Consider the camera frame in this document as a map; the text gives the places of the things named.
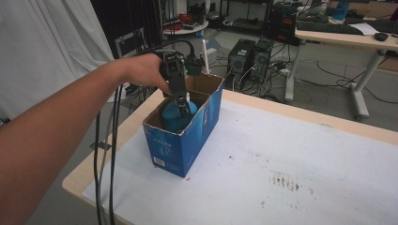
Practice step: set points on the white-legged wooden desk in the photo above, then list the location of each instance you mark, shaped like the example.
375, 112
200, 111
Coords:
344, 40

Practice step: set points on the person's left hand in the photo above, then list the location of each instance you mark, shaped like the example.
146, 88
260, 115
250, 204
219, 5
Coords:
144, 70

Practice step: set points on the black computer tower green label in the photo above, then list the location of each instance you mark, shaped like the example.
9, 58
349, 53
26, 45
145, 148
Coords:
241, 59

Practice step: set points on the small blue container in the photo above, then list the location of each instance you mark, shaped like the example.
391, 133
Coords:
199, 34

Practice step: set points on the blue plastic bottle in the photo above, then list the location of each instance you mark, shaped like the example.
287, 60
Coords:
172, 120

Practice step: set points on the white curtain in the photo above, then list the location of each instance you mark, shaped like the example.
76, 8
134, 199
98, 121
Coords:
47, 47

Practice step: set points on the white paper sheet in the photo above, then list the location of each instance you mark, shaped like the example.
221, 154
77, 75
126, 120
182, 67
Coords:
366, 28

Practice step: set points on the black computer mouse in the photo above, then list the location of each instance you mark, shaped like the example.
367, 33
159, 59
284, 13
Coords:
381, 36

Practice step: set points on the blue cardboard box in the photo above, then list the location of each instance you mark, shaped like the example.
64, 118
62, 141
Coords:
175, 150

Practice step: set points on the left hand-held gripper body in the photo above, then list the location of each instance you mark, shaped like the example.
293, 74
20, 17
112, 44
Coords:
175, 72

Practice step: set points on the black keyboard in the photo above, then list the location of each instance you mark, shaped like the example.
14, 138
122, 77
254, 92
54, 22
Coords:
328, 27

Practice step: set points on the black curtain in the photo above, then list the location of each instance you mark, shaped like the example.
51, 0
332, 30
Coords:
125, 18

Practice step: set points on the black equipment cabinet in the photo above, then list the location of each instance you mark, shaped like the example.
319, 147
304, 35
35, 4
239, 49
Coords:
283, 23

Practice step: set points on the round white table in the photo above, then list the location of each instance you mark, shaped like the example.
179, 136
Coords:
187, 30

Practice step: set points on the metal frame stand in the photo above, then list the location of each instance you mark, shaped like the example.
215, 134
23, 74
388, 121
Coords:
131, 39

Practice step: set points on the white table mat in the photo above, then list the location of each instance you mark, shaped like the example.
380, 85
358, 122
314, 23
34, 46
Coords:
281, 150

